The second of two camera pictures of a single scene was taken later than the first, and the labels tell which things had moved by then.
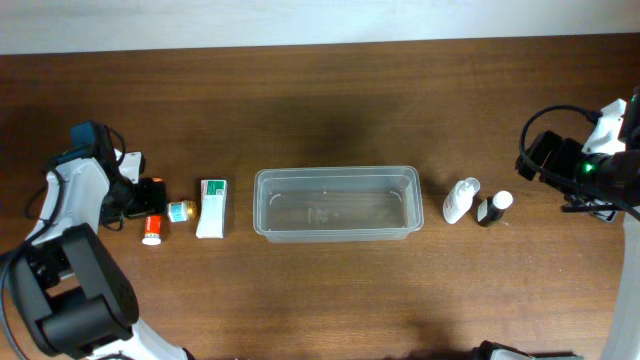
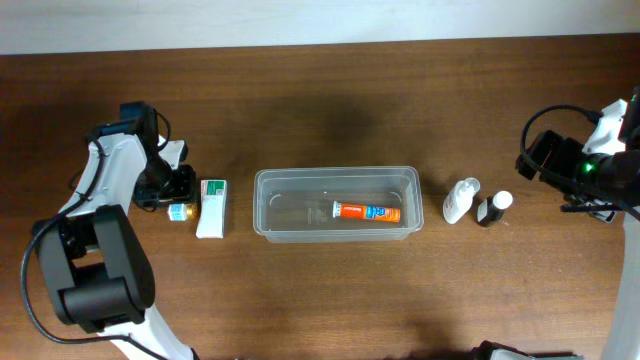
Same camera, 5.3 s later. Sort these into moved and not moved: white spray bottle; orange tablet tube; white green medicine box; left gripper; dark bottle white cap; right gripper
Moved: orange tablet tube; left gripper
Not moved: white spray bottle; white green medicine box; dark bottle white cap; right gripper
